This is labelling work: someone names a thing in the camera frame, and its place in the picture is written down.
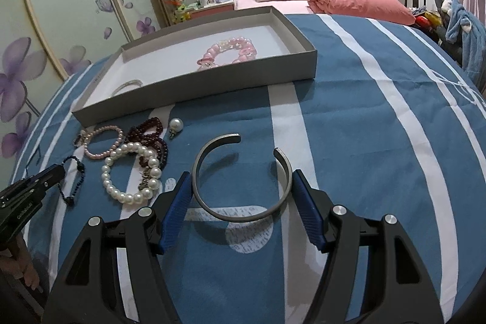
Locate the left hand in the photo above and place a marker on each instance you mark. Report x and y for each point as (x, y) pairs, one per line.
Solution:
(20, 266)

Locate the salmon pink duvet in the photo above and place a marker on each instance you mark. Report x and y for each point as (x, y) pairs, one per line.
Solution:
(384, 10)

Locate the pink nightstand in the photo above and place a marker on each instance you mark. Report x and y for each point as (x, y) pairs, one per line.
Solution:
(197, 11)

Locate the pearl earring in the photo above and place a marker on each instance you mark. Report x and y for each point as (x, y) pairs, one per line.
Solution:
(176, 125)

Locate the floral sliding wardrobe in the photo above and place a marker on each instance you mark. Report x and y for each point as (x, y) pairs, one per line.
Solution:
(43, 42)

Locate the silver round bangle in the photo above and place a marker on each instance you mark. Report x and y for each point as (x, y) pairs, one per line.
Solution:
(135, 82)

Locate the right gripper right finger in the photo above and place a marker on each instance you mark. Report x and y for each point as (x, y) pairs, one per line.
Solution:
(373, 272)

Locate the pink bed sheet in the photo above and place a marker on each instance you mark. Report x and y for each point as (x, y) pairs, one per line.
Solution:
(285, 7)

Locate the blue white striped bedsheet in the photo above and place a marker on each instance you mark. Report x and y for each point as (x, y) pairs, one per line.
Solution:
(389, 125)

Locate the blue clothes pile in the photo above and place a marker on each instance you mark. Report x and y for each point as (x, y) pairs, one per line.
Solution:
(471, 31)

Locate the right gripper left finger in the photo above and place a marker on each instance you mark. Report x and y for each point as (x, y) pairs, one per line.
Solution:
(112, 272)

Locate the grey cardboard tray box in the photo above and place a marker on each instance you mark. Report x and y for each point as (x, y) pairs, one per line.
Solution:
(211, 55)

